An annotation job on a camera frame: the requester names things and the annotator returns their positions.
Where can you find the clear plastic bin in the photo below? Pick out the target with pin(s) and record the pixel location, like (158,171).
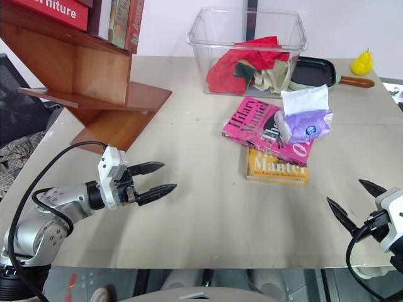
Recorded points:
(201,47)

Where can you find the purple tissue pack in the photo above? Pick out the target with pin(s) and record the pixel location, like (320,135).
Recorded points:
(305,122)

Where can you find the yellow toy pear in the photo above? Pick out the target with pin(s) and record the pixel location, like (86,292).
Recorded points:
(362,63)

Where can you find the olive spine book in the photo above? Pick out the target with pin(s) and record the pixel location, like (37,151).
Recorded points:
(119,25)

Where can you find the red furniture book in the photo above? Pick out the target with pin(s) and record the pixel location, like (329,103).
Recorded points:
(50,11)

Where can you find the dark maroon book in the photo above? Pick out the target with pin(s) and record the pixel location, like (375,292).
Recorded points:
(94,17)

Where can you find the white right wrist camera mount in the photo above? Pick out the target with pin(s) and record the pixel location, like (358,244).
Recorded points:
(393,204)

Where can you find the black mesh chair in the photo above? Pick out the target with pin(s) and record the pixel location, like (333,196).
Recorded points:
(19,104)

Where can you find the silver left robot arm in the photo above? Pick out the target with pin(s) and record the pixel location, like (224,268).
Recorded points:
(37,232)

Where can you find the pink Hilary Mantel book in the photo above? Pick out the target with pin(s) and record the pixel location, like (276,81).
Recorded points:
(248,119)

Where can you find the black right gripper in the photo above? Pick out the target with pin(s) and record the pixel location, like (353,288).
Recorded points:
(381,232)

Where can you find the pale shoe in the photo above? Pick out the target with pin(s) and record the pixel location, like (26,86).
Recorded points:
(102,294)

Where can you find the white book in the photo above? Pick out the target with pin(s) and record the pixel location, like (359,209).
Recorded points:
(104,19)

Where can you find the dark green cloth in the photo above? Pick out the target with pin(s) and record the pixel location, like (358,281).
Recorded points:
(244,70)

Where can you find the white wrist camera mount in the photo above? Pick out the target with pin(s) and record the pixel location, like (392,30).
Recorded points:
(108,166)
(393,204)

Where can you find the plaid fabric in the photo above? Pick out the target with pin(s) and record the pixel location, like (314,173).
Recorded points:
(15,154)

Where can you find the beige cloth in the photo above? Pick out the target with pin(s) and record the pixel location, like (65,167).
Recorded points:
(272,78)

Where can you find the red-brown spine book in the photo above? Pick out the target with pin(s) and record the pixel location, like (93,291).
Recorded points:
(135,25)

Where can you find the brown wooden bookshelf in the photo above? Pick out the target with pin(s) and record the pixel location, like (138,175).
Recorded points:
(94,72)

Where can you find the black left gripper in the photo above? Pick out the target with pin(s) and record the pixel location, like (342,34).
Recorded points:
(127,192)

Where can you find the red cloth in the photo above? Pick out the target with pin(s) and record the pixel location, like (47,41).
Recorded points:
(226,72)

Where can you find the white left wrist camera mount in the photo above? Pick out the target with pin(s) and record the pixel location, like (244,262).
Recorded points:
(108,166)

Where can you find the yellow Mantel book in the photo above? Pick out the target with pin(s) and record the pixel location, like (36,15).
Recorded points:
(277,171)

